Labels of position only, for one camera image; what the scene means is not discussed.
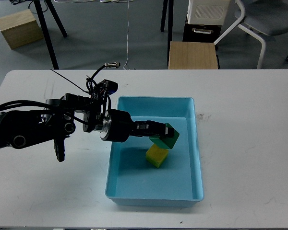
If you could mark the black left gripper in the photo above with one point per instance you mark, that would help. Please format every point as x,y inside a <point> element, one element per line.
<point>118,126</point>

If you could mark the green wooden block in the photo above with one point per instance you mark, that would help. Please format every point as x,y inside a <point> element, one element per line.
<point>166,142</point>

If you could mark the yellow wooden block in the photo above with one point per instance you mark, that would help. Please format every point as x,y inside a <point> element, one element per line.
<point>156,155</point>

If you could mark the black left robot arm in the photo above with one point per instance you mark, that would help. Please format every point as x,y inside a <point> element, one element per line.
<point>24,123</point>

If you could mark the light blue plastic box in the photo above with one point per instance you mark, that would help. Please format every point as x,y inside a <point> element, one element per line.
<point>132,180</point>

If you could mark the wooden box far left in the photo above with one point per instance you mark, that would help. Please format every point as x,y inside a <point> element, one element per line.
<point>19,29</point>

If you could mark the black drawer cabinet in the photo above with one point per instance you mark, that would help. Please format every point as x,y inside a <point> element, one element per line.
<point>201,33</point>

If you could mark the white air purifier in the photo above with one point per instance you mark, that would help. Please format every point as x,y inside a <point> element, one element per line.
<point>207,12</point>

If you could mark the black stand legs centre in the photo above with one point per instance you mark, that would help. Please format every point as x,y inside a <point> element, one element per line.
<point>167,13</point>

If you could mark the grey white office chair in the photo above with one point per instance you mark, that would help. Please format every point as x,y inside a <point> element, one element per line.
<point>256,17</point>

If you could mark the black tripod legs left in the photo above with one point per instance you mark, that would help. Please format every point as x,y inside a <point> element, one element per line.
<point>45,31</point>

